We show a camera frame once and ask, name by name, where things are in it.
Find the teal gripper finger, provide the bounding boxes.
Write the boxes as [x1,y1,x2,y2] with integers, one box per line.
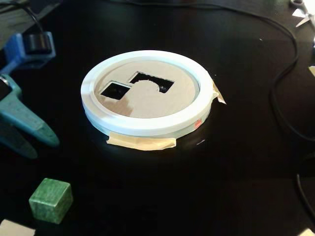
[0,73,61,148]
[0,117,38,159]

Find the teal gripper body with servo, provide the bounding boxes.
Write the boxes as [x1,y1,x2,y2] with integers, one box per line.
[0,76,11,100]

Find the green square wooden block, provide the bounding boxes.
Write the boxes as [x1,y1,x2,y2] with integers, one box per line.
[28,177,74,225]

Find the white paper sheet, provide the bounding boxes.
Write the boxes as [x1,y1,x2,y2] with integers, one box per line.
[0,218,36,236]

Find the long beige masking tape strip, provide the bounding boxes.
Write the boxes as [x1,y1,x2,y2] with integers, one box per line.
[106,132,177,151]

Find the white round shape sorter box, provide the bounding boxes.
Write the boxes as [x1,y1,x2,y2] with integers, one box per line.
[80,50,214,138]

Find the cardboard insert with shape holes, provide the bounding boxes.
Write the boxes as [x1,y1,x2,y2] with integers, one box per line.
[92,60,200,118]

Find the curled beige masking tape piece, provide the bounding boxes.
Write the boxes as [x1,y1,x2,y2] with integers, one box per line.
[211,80,227,105]

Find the grey scissors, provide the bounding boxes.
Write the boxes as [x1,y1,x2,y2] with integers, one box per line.
[289,0,315,28]

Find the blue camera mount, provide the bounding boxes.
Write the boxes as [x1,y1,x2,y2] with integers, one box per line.
[2,31,57,72]

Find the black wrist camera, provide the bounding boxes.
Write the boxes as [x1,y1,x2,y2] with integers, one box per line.
[24,33,50,55]

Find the thin black camera cable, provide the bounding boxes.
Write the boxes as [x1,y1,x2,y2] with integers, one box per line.
[22,5,44,35]

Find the long black cable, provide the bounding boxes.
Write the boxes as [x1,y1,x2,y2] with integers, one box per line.
[105,0,315,143]

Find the short black cable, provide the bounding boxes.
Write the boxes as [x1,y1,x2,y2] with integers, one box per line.
[296,173,315,223]

